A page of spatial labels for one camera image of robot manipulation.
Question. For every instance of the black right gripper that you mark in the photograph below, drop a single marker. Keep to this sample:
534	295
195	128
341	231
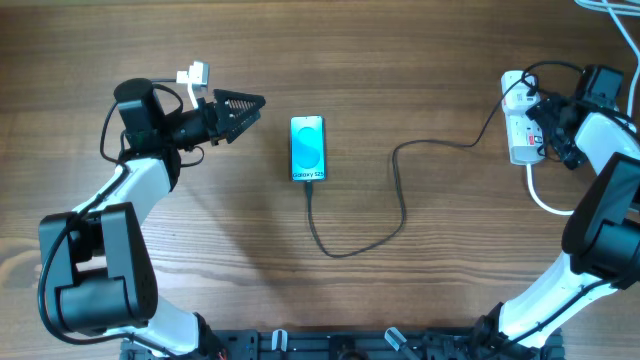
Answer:
542	114

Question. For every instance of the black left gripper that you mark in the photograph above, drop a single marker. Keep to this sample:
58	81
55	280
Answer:
216	116

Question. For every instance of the white power strip socket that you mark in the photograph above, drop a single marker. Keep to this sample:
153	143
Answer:
524	135

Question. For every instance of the Galaxy S25 smartphone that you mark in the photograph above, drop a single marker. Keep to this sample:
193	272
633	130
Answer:
307	148

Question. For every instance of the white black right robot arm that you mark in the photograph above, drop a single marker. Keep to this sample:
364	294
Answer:
600	243

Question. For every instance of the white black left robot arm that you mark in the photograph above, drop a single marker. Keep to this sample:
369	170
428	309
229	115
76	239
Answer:
97	282

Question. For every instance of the black mounting rail base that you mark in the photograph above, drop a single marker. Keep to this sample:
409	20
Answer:
439	343

